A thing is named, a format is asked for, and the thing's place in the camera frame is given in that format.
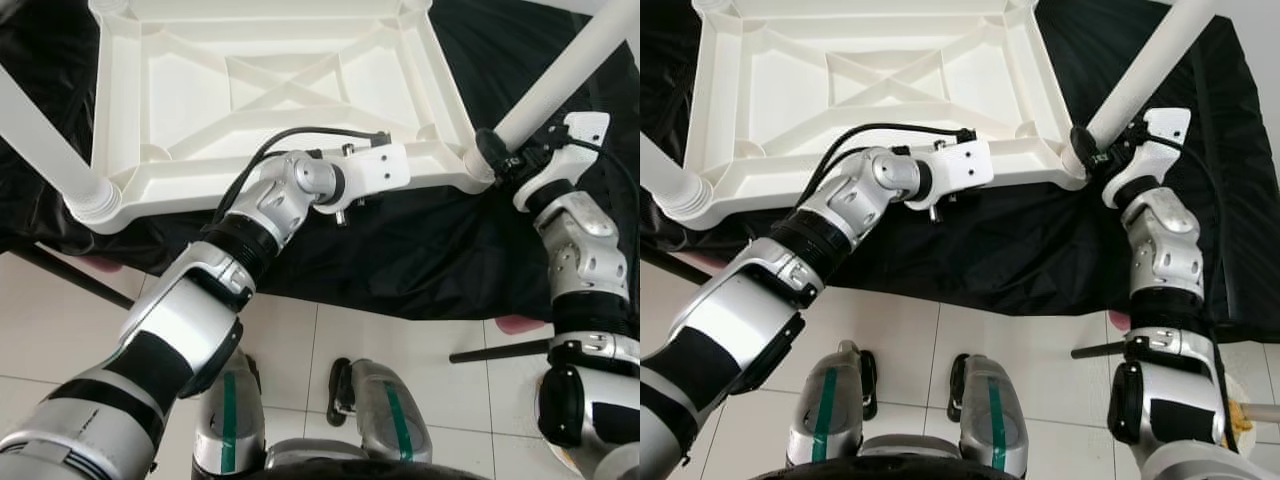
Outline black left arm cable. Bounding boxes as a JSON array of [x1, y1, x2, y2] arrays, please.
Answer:
[[212, 125, 391, 226], [800, 122, 977, 217]]

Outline silver left robot leg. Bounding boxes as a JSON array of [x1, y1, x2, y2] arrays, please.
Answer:
[[787, 340, 879, 466], [193, 350, 266, 473]]

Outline white plastic table top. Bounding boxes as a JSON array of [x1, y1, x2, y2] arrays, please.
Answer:
[[65, 0, 496, 236], [685, 0, 1086, 231]]

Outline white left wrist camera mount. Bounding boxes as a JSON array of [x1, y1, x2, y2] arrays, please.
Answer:
[[905, 138, 994, 211], [335, 140, 411, 213]]

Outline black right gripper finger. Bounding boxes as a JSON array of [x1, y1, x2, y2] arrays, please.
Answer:
[[1069, 125, 1102, 177], [474, 128, 512, 182]]

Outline white pedestal fan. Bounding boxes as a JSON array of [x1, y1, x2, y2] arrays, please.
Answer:
[[1225, 375, 1280, 451]]

